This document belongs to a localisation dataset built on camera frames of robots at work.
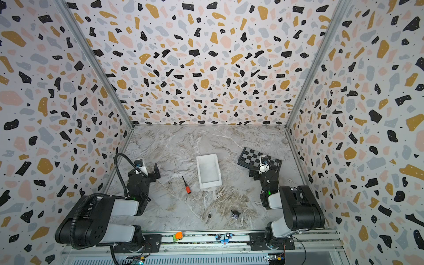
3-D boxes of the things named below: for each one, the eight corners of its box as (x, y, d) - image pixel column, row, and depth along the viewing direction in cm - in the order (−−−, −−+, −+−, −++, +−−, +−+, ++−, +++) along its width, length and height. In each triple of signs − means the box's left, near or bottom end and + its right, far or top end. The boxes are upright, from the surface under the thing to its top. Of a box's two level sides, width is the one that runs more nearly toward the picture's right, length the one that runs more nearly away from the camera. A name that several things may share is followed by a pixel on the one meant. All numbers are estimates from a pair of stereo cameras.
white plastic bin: (201, 190, 92) (199, 184, 86) (197, 163, 104) (196, 156, 98) (222, 186, 94) (222, 180, 88) (216, 160, 106) (216, 153, 100)
